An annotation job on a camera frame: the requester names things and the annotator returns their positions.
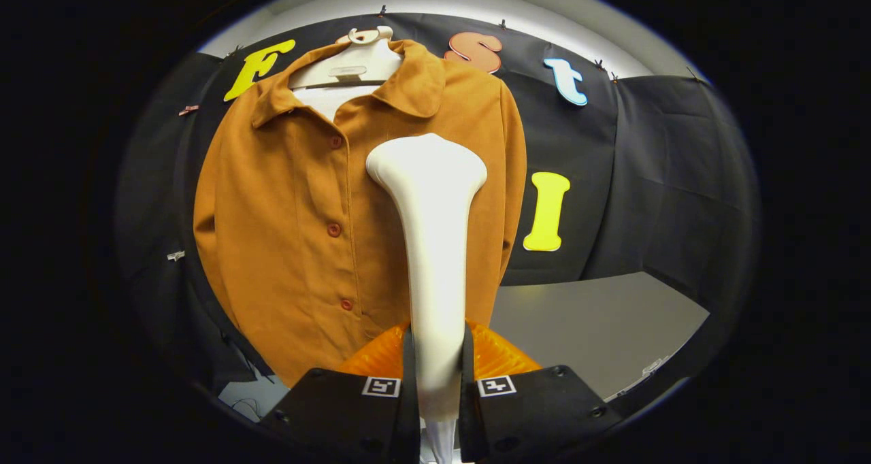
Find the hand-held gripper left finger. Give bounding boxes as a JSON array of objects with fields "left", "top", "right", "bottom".
[{"left": 259, "top": 322, "right": 421, "bottom": 464}]

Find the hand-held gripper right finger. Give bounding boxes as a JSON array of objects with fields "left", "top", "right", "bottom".
[{"left": 459, "top": 320, "right": 624, "bottom": 464}]

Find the white garment steamer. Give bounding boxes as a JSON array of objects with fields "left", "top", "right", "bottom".
[{"left": 366, "top": 133, "right": 488, "bottom": 464}]

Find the orange button-up shirt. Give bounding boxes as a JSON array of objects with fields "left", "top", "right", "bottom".
[{"left": 193, "top": 39, "right": 528, "bottom": 388}]

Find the grey cabinet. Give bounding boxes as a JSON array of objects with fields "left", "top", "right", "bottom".
[{"left": 490, "top": 271, "right": 710, "bottom": 402}]

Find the black backdrop cloth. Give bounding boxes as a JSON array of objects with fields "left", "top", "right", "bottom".
[{"left": 116, "top": 13, "right": 761, "bottom": 397}]

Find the white mannequin torso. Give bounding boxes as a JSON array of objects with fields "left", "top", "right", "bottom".
[{"left": 289, "top": 26, "right": 404, "bottom": 121}]

